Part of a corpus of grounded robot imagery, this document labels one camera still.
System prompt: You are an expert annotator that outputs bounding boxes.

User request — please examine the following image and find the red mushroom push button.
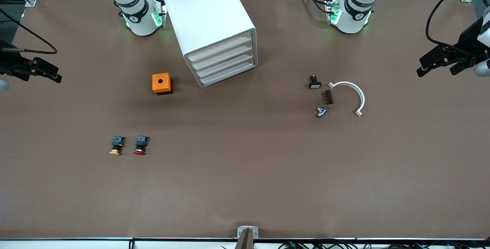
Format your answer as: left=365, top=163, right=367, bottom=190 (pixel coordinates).
left=134, top=136, right=149, bottom=156

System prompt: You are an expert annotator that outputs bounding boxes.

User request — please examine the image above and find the orange mushroom push button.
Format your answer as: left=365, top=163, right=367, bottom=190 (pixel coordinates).
left=109, top=136, right=126, bottom=156

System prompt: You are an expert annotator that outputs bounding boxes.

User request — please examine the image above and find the white curved plastic clip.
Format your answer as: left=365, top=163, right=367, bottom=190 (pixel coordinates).
left=328, top=81, right=366, bottom=117

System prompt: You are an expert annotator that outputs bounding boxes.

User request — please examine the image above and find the orange box with hole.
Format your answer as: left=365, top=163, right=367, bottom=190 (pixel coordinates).
left=152, top=73, right=173, bottom=95

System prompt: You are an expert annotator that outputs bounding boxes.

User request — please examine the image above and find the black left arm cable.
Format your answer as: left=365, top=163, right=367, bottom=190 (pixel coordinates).
left=425, top=0, right=490, bottom=56

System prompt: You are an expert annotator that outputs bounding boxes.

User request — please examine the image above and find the white table edge rail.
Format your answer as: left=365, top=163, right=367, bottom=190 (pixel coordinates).
left=0, top=238, right=490, bottom=249

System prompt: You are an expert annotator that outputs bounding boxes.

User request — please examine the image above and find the black cable bundle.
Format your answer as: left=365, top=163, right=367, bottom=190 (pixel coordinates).
left=220, top=239, right=490, bottom=249

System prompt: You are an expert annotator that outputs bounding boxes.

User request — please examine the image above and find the brown camera mast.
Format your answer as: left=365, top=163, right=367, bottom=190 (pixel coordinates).
left=234, top=228, right=255, bottom=249

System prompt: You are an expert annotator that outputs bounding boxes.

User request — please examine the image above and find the grey metal table bracket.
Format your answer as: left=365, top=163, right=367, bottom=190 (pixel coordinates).
left=237, top=226, right=259, bottom=239

